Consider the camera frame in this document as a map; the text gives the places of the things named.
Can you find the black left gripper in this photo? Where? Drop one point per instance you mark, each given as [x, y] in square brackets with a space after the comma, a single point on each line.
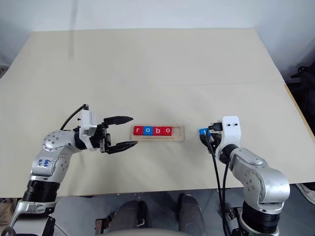
[103, 138]

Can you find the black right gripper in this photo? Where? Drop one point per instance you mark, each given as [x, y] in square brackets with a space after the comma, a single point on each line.
[216, 137]

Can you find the blue t tile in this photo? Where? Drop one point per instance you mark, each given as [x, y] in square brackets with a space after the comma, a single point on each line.
[203, 131]

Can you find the red r tile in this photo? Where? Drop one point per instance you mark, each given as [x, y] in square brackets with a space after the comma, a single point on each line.
[138, 130]

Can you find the blue o tile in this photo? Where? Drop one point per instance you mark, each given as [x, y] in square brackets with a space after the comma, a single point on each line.
[147, 130]

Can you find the wooden letter tray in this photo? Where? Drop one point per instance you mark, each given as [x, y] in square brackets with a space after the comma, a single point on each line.
[177, 134]

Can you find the red b tile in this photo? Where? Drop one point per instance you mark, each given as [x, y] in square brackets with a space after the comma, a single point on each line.
[157, 131]

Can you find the red o tile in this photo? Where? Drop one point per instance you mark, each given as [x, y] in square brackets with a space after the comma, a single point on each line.
[166, 131]

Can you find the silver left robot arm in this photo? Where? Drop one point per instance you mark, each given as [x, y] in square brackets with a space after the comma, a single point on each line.
[54, 145]

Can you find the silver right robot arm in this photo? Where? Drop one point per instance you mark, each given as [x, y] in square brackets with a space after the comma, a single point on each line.
[258, 177]

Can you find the dark rounded shape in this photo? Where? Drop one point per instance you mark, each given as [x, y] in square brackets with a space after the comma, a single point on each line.
[190, 214]
[128, 216]

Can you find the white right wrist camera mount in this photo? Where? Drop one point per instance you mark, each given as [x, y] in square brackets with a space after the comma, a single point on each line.
[231, 130]

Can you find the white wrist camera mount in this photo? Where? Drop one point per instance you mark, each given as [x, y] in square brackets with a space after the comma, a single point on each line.
[231, 130]
[86, 123]

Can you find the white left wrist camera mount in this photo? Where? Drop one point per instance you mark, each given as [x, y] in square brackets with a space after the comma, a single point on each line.
[86, 123]

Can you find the rusty metal foot bracket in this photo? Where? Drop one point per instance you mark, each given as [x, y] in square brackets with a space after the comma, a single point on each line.
[235, 214]
[101, 226]

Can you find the black metal frame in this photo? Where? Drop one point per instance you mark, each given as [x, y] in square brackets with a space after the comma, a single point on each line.
[305, 83]

